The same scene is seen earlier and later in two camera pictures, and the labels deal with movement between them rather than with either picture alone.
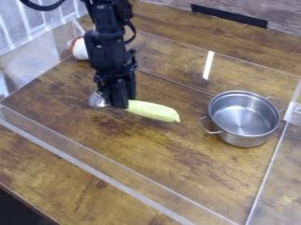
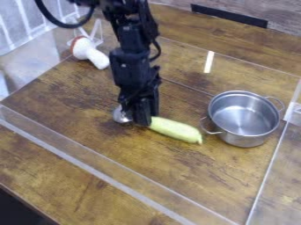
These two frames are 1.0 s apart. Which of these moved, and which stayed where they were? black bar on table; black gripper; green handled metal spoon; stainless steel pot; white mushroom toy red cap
Moved: green handled metal spoon; black gripper
Stayed: white mushroom toy red cap; stainless steel pot; black bar on table
